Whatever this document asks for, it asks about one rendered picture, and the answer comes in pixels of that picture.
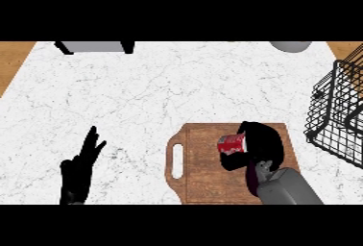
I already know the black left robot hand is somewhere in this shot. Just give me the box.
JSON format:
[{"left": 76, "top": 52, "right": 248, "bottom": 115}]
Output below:
[{"left": 58, "top": 125, "right": 108, "bottom": 206}]

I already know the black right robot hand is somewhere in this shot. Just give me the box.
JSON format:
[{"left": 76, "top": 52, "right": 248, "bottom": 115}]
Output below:
[{"left": 219, "top": 121, "right": 287, "bottom": 172}]

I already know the red can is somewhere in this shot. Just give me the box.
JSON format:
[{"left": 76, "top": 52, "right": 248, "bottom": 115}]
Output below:
[{"left": 217, "top": 133, "right": 248, "bottom": 157}]

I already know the brown wooden cutting board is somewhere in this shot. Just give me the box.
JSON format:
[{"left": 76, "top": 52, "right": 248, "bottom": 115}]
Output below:
[{"left": 164, "top": 122, "right": 303, "bottom": 206}]

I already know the grey round container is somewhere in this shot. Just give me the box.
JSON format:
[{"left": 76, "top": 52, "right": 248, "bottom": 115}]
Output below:
[{"left": 269, "top": 41, "right": 313, "bottom": 54}]

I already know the grey appliance with black legs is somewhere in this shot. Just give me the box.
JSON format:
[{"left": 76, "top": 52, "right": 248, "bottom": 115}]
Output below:
[{"left": 53, "top": 41, "right": 136, "bottom": 56}]

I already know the black wire tiered basket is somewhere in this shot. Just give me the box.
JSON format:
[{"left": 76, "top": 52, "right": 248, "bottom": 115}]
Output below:
[{"left": 304, "top": 42, "right": 363, "bottom": 170}]

